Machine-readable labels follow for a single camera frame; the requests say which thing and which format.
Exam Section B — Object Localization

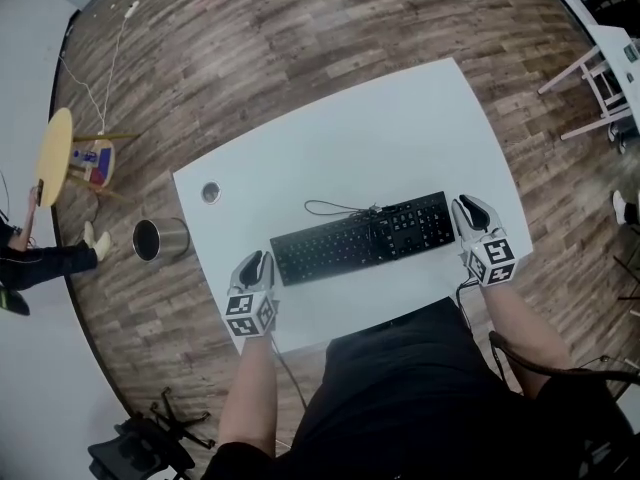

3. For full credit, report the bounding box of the white table with pink legs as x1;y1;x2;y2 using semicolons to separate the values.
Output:
537;23;640;142

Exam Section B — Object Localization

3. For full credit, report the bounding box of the white rectangular table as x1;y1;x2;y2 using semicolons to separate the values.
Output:
172;56;534;357

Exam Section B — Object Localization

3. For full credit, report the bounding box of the person's left forearm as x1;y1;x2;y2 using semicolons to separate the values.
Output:
217;335;279;459

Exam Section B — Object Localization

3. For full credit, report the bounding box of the white power strip cable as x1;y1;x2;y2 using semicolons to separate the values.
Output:
58;15;134;137

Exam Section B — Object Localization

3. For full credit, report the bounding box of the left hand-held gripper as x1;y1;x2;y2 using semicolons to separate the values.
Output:
224;251;282;341

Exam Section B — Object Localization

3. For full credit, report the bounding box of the grey looped cable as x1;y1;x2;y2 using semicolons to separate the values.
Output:
303;198;399;220

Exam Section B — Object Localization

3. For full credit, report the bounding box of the metal trash can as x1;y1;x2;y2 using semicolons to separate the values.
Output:
131;216;191;264

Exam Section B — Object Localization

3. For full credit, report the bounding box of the yellow round table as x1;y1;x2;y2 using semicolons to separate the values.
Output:
34;106;142;204

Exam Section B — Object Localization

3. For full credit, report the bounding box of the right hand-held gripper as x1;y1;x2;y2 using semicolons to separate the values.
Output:
452;195;518;289

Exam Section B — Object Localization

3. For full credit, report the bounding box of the black office chair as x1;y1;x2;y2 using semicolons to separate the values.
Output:
87;386;217;480

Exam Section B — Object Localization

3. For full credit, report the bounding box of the black keyboard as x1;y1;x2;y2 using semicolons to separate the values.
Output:
269;190;457;288

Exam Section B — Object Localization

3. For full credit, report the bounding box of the person's black clothing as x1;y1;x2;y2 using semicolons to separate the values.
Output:
199;297;640;480

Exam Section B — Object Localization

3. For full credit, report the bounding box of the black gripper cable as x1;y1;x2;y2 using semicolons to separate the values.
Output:
453;276;482;330
272;340;309;412

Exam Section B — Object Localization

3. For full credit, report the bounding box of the dark shoulder strap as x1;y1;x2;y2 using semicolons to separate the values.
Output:
488;330;640;385

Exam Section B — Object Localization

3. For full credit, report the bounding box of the person's right forearm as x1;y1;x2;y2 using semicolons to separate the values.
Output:
478;280;574;397

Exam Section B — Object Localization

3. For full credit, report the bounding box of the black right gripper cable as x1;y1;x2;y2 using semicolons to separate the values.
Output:
453;276;482;330

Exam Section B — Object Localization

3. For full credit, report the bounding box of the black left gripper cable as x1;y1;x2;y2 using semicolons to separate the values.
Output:
272;340;309;412

